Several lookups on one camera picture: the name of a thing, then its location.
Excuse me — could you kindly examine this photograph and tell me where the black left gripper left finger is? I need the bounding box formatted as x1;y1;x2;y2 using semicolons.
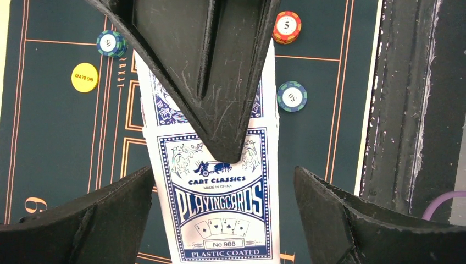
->
1;167;154;263

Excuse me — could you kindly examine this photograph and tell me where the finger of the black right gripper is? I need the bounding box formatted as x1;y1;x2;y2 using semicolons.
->
90;0;280;163

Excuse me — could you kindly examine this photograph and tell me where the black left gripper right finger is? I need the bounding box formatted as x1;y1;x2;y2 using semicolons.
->
294;167;465;263

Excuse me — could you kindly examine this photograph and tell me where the orange poker chip stack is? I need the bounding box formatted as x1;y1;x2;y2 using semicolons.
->
272;10;302;45

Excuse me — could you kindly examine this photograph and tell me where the green poker chip stack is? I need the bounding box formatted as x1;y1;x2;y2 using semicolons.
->
277;80;308;112

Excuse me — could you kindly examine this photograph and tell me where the blue playing card deck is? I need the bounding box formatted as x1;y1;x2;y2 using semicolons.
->
135;44;280;263

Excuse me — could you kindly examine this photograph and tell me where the yellow dealer button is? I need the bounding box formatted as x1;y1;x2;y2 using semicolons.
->
71;62;99;93

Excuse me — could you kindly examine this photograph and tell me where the green poker table mat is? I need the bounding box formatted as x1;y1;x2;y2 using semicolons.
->
1;1;381;263

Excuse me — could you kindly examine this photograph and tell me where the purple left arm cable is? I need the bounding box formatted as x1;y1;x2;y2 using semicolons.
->
421;190;466;222

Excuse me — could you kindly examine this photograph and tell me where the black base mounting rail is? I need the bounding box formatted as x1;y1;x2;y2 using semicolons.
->
354;1;465;224

